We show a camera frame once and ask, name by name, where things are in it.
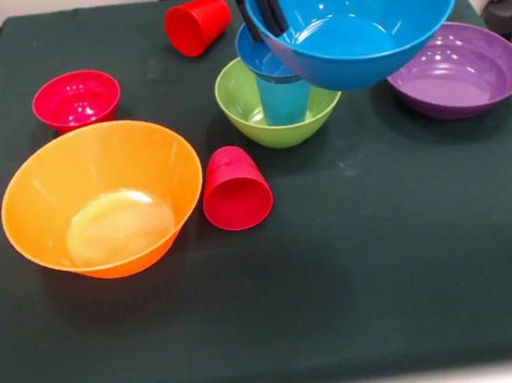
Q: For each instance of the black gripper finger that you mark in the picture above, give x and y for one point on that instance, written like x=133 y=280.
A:
x=244 y=11
x=272 y=12

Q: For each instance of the small dark blue bowl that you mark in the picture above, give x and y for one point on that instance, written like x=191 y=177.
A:
x=259 y=62

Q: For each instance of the tall red cup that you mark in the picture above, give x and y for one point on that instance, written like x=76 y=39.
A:
x=193 y=26

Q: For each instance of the light blue bowl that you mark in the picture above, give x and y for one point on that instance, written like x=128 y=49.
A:
x=359 y=38

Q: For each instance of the light blue cup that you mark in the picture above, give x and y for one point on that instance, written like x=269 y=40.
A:
x=282 y=104

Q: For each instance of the green bowl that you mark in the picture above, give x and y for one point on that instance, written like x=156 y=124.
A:
x=236 y=105

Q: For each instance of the short crimson cup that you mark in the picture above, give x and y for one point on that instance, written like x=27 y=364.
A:
x=239 y=203

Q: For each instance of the purple bowl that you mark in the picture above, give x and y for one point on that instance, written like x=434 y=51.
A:
x=471 y=76

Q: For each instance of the small crimson bowl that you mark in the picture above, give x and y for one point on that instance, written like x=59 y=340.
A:
x=76 y=101

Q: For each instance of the large orange bowl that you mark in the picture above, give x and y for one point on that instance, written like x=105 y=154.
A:
x=115 y=227

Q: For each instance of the dark green tablecloth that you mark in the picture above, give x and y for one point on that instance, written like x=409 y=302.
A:
x=268 y=292

